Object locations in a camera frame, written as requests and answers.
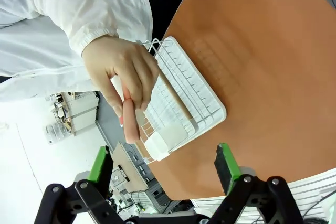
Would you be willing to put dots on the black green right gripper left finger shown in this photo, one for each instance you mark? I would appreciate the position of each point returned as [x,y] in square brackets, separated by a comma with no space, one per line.
[98,166]

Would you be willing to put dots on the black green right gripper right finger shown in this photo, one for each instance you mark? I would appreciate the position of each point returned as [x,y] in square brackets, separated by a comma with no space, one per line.
[228,169]

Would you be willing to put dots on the pink lint roller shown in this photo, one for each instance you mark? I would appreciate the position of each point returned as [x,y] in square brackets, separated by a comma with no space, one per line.
[131,129]

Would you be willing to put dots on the person's left forearm white sleeve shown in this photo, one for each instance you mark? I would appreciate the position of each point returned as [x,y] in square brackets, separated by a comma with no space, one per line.
[78,11]

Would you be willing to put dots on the person's left hand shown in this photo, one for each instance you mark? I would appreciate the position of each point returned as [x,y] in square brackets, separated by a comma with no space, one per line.
[123,58]

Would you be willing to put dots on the brown background desk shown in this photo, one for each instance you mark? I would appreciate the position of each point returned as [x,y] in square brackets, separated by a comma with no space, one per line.
[130,166]

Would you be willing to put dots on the white storage cabinet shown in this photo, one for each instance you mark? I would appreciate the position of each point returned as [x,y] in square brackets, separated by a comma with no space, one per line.
[84,111]

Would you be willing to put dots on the cluttered metal shelf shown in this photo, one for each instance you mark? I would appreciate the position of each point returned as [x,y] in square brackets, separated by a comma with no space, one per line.
[56,121]

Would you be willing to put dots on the white plastic drip tray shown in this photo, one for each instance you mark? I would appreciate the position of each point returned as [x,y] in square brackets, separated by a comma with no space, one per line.
[210,98]

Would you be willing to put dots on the white slatted panel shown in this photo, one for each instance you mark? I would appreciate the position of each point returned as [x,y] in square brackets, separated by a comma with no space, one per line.
[307,192]

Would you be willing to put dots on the person in white jacket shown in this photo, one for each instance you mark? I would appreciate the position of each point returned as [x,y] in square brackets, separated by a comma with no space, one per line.
[23,51]

